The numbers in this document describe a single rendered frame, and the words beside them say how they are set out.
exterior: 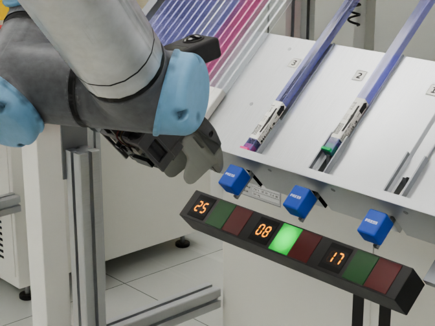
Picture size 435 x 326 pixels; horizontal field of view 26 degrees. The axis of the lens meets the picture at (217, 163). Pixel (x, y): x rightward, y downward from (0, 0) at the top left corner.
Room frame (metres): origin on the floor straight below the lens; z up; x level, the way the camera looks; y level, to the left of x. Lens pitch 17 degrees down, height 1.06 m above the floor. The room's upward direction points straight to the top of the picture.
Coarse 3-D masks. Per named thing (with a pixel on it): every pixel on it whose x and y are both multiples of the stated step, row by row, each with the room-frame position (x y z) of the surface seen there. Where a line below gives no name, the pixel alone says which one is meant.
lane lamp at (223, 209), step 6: (222, 204) 1.10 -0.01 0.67; (228, 204) 1.09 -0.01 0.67; (216, 210) 1.09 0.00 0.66; (222, 210) 1.09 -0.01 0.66; (228, 210) 1.09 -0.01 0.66; (210, 216) 1.09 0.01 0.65; (216, 216) 1.09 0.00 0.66; (222, 216) 1.08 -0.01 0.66; (228, 216) 1.08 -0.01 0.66; (210, 222) 1.08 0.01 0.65; (216, 222) 1.08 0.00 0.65; (222, 222) 1.07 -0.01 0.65
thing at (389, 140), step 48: (288, 48) 1.25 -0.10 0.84; (336, 48) 1.20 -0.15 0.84; (240, 96) 1.23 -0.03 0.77; (336, 96) 1.13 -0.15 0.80; (384, 96) 1.09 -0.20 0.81; (432, 96) 1.05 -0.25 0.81; (240, 144) 1.15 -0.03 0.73; (288, 144) 1.11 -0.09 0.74; (384, 144) 1.03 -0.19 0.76; (432, 144) 1.00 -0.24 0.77; (432, 192) 0.95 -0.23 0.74
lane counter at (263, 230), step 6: (258, 222) 1.05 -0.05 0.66; (264, 222) 1.04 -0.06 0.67; (270, 222) 1.04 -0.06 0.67; (276, 222) 1.03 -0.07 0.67; (258, 228) 1.04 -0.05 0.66; (264, 228) 1.03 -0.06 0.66; (270, 228) 1.03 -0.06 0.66; (252, 234) 1.04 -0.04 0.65; (258, 234) 1.03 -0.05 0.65; (264, 234) 1.03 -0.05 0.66; (270, 234) 1.02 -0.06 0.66; (252, 240) 1.03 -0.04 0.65; (258, 240) 1.02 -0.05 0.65; (264, 240) 1.02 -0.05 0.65
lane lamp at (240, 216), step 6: (234, 210) 1.08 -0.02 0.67; (240, 210) 1.07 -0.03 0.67; (246, 210) 1.07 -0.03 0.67; (234, 216) 1.07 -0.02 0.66; (240, 216) 1.07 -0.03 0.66; (246, 216) 1.06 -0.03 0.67; (228, 222) 1.07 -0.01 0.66; (234, 222) 1.06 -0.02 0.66; (240, 222) 1.06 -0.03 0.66; (246, 222) 1.06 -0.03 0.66; (222, 228) 1.07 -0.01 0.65; (228, 228) 1.06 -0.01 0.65; (234, 228) 1.06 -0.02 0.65; (240, 228) 1.05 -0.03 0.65; (234, 234) 1.05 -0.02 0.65
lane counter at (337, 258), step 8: (328, 248) 0.96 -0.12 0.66; (336, 248) 0.96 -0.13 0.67; (344, 248) 0.95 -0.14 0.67; (328, 256) 0.96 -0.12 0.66; (336, 256) 0.95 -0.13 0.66; (344, 256) 0.95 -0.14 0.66; (320, 264) 0.95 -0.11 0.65; (328, 264) 0.95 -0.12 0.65; (336, 264) 0.94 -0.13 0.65; (336, 272) 0.93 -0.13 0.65
